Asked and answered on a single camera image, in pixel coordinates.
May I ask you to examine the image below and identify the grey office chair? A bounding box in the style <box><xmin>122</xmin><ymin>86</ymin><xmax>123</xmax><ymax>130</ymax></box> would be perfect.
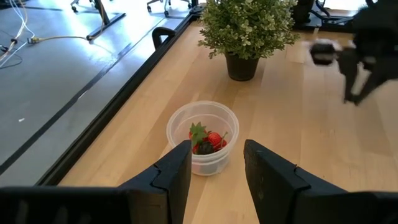
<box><xmin>70</xmin><ymin>0</ymin><xmax>96</xmax><ymax>13</ymax></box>

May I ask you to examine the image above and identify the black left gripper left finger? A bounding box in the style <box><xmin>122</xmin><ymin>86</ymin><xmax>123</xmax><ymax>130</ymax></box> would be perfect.
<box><xmin>0</xmin><ymin>139</ymin><xmax>193</xmax><ymax>224</ymax></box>

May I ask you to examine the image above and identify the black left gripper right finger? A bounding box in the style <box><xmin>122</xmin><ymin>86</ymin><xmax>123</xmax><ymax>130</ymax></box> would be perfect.
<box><xmin>243</xmin><ymin>139</ymin><xmax>398</xmax><ymax>224</ymax></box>

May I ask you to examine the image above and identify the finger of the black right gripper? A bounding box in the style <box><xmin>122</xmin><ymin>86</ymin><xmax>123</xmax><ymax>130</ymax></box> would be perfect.
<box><xmin>353</xmin><ymin>65</ymin><xmax>398</xmax><ymax>106</ymax></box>
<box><xmin>338</xmin><ymin>57</ymin><xmax>358</xmax><ymax>103</ymax></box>

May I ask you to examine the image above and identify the blue seat office chair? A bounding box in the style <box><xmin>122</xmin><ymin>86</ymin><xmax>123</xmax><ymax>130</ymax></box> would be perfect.
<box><xmin>146</xmin><ymin>0</ymin><xmax>192</xmax><ymax>18</ymax></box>

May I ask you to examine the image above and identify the small strawberry with leafy crown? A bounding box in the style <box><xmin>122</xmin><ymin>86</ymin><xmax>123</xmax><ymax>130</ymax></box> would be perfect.
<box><xmin>188</xmin><ymin>121</ymin><xmax>208</xmax><ymax>156</ymax></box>

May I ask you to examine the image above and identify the clear plastic tupperware container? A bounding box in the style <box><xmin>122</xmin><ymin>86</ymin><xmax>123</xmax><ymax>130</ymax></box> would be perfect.
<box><xmin>165</xmin><ymin>100</ymin><xmax>240</xmax><ymax>177</ymax></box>

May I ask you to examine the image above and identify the green plant in black pot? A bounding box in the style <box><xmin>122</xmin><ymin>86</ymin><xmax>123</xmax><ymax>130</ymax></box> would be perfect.
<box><xmin>198</xmin><ymin>0</ymin><xmax>301</xmax><ymax>82</ymax></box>

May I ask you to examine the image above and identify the black loop handle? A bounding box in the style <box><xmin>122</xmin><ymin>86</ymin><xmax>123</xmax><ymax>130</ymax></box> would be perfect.
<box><xmin>151</xmin><ymin>26</ymin><xmax>177</xmax><ymax>50</ymax></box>

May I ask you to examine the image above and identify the yellow floor cable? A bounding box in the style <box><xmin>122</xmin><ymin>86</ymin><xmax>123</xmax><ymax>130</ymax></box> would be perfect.
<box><xmin>27</xmin><ymin>34</ymin><xmax>91</xmax><ymax>45</ymax></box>

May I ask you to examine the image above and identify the white floor cable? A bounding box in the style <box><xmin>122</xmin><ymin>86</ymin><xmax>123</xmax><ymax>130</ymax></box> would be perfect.
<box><xmin>0</xmin><ymin>0</ymin><xmax>35</xmax><ymax>68</ymax></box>

